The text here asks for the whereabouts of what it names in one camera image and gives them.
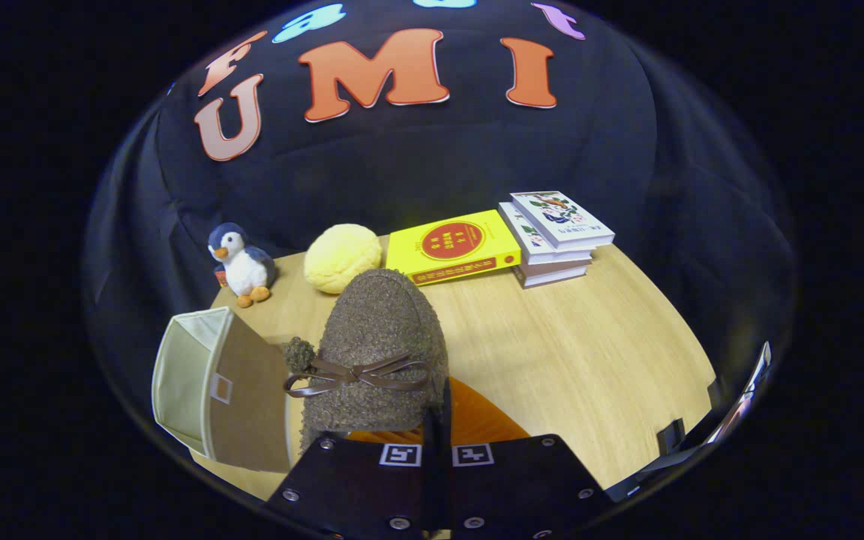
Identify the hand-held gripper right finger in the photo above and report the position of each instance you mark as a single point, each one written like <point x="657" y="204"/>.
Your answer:
<point x="514" y="484"/>

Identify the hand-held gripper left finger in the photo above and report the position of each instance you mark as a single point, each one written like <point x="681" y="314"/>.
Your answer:
<point x="364" y="487"/>

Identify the brown fabric storage box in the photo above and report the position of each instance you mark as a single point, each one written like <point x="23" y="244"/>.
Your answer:
<point x="244" y="405"/>

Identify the brown fuzzy shoe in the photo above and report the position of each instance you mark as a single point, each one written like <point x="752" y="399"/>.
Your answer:
<point x="379" y="322"/>

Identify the black table clamp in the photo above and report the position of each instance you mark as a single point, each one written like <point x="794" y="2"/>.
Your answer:
<point x="670" y="436"/>

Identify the yellow round plush cushion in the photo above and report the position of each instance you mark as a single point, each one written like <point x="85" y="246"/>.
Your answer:
<point x="342" y="255"/>

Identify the yellow book red circle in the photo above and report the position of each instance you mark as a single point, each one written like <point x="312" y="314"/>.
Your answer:
<point x="451" y="244"/>

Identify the penguin plush toy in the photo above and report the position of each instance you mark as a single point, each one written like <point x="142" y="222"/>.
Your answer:
<point x="244" y="266"/>

